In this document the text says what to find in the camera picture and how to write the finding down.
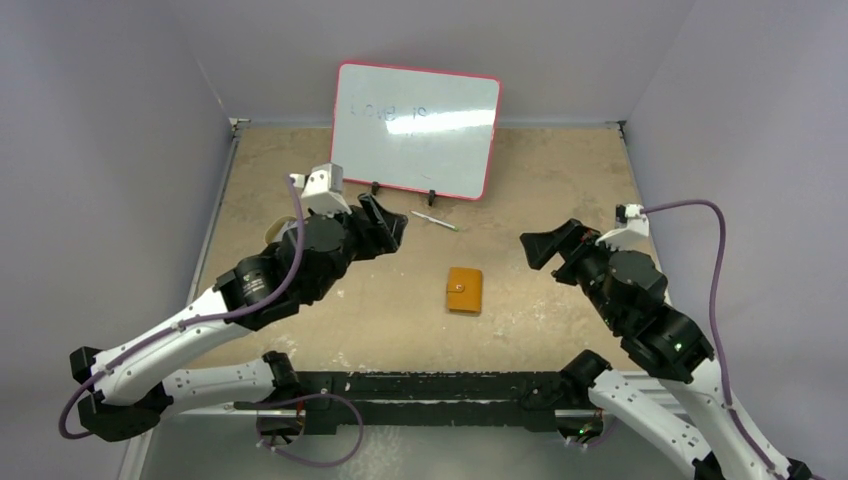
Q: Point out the beige oval plastic tray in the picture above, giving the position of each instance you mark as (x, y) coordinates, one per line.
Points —
(276, 231)

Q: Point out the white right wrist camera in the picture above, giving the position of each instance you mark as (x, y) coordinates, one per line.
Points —
(631, 227)

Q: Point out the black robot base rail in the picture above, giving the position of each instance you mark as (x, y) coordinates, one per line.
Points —
(321, 401)

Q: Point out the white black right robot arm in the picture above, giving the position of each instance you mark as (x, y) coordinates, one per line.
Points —
(719, 439)

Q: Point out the white marker pen green cap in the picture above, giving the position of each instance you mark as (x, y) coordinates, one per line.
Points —
(435, 221)

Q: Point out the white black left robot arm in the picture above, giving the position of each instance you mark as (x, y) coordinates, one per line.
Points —
(127, 390)

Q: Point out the pink framed whiteboard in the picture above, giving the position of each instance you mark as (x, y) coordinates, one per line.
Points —
(415, 129)

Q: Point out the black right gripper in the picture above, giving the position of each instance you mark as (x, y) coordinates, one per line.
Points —
(568, 257)

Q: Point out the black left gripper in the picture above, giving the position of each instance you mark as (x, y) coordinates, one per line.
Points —
(390, 226)

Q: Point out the yellow leather card holder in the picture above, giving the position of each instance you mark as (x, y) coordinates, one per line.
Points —
(464, 290)

